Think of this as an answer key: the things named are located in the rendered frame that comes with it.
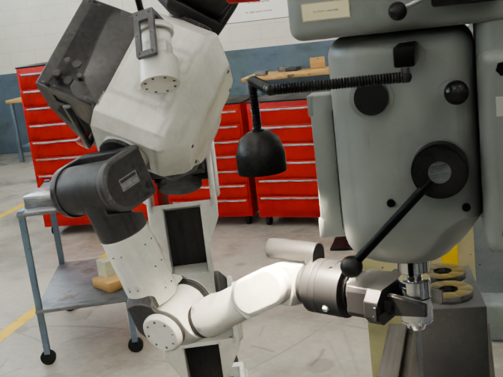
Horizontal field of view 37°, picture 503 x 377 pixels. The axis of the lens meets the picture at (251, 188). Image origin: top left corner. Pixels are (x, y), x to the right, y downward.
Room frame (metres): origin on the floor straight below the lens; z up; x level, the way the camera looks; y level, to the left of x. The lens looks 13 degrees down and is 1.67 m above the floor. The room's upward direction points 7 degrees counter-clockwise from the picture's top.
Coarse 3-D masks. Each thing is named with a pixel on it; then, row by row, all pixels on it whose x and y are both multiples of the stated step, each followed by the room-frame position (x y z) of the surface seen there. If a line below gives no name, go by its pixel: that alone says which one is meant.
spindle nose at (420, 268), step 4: (400, 264) 1.04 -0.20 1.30; (404, 264) 1.03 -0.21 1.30; (416, 264) 1.03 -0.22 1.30; (420, 264) 1.03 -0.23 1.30; (424, 264) 1.03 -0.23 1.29; (428, 264) 1.04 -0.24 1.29; (400, 268) 1.04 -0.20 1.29; (404, 268) 1.03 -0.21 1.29; (416, 268) 1.03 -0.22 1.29; (420, 268) 1.03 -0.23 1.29; (424, 268) 1.03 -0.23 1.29; (428, 268) 1.04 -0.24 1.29; (400, 272) 1.04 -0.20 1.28; (404, 272) 1.03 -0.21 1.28; (416, 272) 1.03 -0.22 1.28; (420, 272) 1.03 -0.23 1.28; (424, 272) 1.03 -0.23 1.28
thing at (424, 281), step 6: (402, 276) 1.06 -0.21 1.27; (426, 276) 1.05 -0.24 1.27; (402, 282) 1.04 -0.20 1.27; (408, 282) 1.03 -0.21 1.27; (414, 282) 1.03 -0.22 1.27; (420, 282) 1.03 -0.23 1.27; (426, 282) 1.03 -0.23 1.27; (408, 288) 1.03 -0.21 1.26; (414, 288) 1.03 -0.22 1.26; (420, 288) 1.03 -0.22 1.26
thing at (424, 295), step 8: (400, 288) 1.04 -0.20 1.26; (424, 288) 1.03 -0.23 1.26; (408, 296) 1.03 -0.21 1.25; (416, 296) 1.03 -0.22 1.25; (424, 296) 1.03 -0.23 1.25; (432, 304) 1.04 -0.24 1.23; (432, 312) 1.04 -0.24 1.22; (408, 320) 1.04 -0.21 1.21; (416, 320) 1.03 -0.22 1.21; (424, 320) 1.03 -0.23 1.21; (432, 320) 1.04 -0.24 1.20
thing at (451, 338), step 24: (432, 264) 1.48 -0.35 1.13; (456, 264) 1.46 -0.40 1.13; (456, 288) 1.34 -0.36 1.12; (456, 312) 1.28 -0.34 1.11; (480, 312) 1.27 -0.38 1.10; (432, 336) 1.28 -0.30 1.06; (456, 336) 1.28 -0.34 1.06; (480, 336) 1.27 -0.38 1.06; (432, 360) 1.28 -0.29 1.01; (456, 360) 1.28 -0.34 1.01; (480, 360) 1.27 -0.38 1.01
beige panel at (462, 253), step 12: (468, 240) 2.68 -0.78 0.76; (456, 252) 2.69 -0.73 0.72; (468, 252) 2.68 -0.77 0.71; (372, 264) 2.78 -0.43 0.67; (384, 264) 2.77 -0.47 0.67; (396, 264) 2.76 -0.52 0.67; (468, 264) 2.68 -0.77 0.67; (372, 324) 2.79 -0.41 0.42; (372, 336) 2.79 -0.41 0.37; (384, 336) 2.78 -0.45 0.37; (372, 348) 2.79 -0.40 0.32; (372, 360) 2.79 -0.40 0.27; (372, 372) 2.79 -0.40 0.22
